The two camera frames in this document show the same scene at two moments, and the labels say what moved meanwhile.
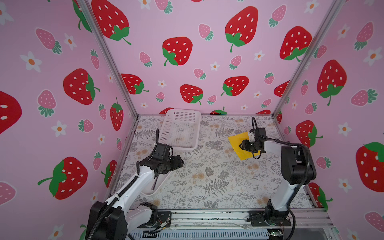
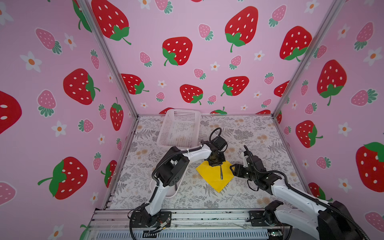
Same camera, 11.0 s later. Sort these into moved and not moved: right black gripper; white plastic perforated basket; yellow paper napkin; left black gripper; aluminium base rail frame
Moved: right black gripper; left black gripper; yellow paper napkin
Not moved: aluminium base rail frame; white plastic perforated basket
